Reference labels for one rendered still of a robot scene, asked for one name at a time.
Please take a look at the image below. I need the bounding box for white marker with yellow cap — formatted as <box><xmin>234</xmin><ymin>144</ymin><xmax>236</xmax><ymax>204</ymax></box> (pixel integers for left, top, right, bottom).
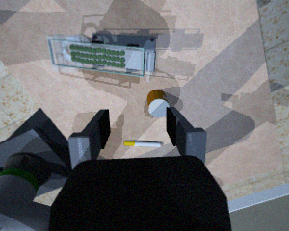
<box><xmin>124</xmin><ymin>141</ymin><xmax>161</xmax><ymax>147</ymax></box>

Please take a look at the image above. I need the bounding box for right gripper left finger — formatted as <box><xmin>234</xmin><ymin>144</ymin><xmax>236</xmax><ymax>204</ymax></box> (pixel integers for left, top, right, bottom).
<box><xmin>68</xmin><ymin>109</ymin><xmax>111</xmax><ymax>170</ymax></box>

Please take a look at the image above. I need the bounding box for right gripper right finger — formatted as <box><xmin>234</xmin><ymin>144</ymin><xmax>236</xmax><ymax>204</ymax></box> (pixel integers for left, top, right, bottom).
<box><xmin>166</xmin><ymin>107</ymin><xmax>207</xmax><ymax>164</ymax></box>

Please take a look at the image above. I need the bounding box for clear plastic vial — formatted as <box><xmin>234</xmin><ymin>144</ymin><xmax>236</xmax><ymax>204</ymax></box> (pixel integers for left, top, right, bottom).
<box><xmin>80</xmin><ymin>34</ymin><xmax>92</xmax><ymax>42</ymax></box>

